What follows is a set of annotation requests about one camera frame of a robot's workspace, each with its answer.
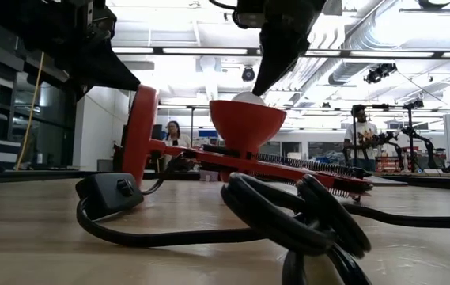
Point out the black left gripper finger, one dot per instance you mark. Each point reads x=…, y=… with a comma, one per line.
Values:
x=106, y=75

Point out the black inline switch box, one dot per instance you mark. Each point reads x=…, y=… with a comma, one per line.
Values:
x=102, y=194

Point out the standing person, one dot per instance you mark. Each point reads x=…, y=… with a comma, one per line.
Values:
x=361, y=138

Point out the seated person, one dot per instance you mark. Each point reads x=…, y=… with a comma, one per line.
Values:
x=176, y=138

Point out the black background robot arm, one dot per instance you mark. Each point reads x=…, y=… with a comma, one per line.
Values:
x=392, y=142

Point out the black ceiling camera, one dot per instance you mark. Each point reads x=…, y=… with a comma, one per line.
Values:
x=248, y=74

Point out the black computer monitor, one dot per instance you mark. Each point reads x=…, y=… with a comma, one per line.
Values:
x=157, y=132

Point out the black ceiling projector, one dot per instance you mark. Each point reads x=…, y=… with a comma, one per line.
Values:
x=379, y=73

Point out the red desk lamp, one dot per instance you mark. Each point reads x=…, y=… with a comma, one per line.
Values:
x=244, y=126

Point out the red crate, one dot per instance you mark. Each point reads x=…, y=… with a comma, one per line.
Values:
x=387, y=163

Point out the grey box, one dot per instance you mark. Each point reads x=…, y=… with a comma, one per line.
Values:
x=105, y=165

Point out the silver ceiling air duct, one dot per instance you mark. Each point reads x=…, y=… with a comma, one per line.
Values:
x=367, y=31

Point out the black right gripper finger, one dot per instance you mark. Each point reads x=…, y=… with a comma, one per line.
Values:
x=278, y=51

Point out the black camera stand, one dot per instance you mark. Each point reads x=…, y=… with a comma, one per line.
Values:
x=411, y=134

